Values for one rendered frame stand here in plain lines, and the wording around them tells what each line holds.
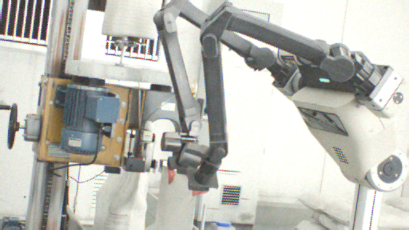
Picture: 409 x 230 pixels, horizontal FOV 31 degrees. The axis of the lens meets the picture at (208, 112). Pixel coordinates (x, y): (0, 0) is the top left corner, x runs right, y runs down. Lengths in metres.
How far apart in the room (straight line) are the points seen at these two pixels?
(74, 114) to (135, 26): 0.38
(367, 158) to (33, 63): 3.56
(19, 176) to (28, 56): 0.88
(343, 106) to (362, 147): 0.16
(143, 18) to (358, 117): 0.87
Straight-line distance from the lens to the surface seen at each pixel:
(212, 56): 2.12
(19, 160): 5.66
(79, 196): 5.76
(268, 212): 7.67
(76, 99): 2.71
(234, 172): 6.83
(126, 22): 2.73
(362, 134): 2.38
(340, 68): 2.16
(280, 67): 2.73
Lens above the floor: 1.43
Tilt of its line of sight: 3 degrees down
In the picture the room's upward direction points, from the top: 8 degrees clockwise
